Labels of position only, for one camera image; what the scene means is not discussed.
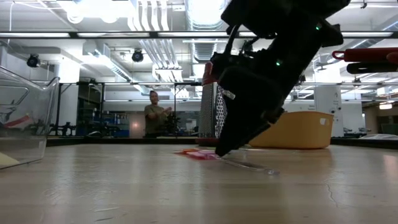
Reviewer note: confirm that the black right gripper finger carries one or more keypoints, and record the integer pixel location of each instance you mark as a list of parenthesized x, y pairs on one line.
[(242, 109)]

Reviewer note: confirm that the red metal box grater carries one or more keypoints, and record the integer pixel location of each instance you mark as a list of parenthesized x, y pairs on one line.
[(208, 109)]

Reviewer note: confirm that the red silicone spoon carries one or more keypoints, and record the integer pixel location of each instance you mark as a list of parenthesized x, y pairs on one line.
[(393, 59)]

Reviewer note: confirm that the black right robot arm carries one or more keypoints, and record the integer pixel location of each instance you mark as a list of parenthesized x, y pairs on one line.
[(280, 15)]

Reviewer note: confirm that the yellow plastic bin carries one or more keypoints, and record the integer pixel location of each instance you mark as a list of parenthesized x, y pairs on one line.
[(298, 130)]

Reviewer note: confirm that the person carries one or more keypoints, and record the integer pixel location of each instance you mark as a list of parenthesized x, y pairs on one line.
[(155, 118)]

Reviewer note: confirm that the black ceiling spotlight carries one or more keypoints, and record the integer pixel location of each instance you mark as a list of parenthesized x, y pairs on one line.
[(137, 56), (33, 61)]

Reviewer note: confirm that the blue storage shelving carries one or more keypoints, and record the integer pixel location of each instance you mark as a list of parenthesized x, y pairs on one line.
[(115, 124)]

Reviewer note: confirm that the clear plastic bin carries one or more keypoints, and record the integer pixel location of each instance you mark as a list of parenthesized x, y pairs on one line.
[(25, 146)]

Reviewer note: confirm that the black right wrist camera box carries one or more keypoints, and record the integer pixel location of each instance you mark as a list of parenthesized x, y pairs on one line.
[(230, 63)]

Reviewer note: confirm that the silver ceiling air duct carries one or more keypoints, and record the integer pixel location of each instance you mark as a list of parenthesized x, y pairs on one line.
[(202, 12)]

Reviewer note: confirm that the glowing wall light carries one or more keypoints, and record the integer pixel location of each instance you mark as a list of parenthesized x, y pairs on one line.
[(385, 106)]

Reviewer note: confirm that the black frame crossbar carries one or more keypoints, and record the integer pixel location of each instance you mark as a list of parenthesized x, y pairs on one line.
[(124, 83)]

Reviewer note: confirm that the black overhead frame beam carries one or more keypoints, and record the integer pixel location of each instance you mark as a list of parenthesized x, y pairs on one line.
[(93, 35)]

